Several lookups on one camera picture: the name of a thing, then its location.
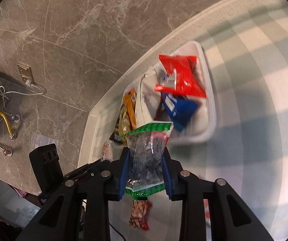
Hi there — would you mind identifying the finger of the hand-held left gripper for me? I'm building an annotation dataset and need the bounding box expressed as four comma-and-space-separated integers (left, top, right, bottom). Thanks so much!
63, 160, 111, 181

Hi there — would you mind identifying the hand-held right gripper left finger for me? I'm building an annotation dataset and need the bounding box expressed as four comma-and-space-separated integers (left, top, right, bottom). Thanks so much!
16, 147, 132, 241

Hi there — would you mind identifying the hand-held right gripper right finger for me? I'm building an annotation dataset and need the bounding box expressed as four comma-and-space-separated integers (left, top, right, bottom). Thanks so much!
161, 147, 275, 241

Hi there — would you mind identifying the clear packet with green edges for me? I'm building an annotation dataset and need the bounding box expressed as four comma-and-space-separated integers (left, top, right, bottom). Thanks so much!
119, 121, 174, 198

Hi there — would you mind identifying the white plastic tray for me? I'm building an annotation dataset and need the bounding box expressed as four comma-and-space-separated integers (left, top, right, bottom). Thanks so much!
123, 40, 221, 146

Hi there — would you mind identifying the clear orange snack packet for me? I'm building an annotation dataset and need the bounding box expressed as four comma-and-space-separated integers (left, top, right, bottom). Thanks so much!
100, 141, 114, 162

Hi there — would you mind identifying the pink cloth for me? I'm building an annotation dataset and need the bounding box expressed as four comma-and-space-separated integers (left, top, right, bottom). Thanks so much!
10, 184, 28, 199

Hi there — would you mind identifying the red nut snack packet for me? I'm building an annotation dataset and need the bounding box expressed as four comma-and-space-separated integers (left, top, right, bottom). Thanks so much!
129, 199, 152, 231

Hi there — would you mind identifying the gold snack packet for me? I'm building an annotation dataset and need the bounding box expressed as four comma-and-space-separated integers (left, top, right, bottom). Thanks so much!
109, 104, 132, 146

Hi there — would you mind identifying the red white snack packet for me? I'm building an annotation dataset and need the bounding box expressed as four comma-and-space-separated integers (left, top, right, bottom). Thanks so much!
203, 199, 212, 231

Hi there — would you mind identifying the blue snack packet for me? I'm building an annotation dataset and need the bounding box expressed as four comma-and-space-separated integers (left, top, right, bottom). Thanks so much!
161, 92, 199, 132

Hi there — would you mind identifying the green checked tablecloth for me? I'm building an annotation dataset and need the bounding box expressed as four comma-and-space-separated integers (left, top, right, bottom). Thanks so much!
77, 0, 288, 241

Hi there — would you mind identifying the yellow hose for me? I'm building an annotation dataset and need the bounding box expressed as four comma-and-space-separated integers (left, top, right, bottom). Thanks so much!
0, 110, 17, 138

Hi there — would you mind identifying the black cable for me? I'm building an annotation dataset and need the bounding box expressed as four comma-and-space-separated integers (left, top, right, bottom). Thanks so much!
109, 222, 127, 241

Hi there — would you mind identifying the white power cable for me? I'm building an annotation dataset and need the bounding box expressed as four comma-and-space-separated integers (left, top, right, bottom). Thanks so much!
0, 82, 47, 100

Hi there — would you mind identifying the brass wall socket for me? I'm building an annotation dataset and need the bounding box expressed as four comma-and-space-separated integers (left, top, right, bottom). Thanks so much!
17, 64, 35, 86

